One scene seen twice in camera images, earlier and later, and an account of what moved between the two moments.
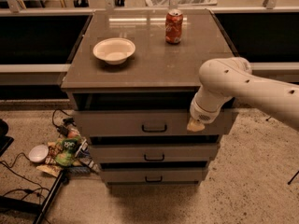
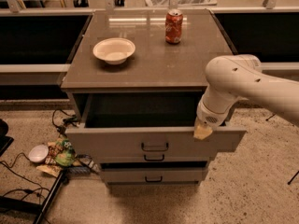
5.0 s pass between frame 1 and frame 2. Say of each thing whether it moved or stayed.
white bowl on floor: stayed
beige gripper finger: moved
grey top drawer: moved
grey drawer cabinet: stayed
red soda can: stayed
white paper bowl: stayed
